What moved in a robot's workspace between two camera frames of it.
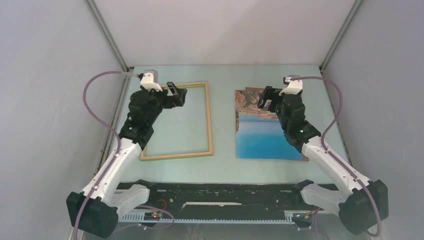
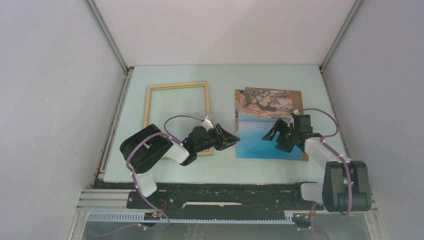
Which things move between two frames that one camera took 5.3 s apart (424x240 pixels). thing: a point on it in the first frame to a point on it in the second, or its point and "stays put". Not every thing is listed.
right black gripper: x=268 y=94 to x=279 y=125
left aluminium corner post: x=101 y=23 stays put
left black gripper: x=178 y=100 to x=220 y=145
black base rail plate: x=220 y=197 stays put
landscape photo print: x=258 y=133 stays put
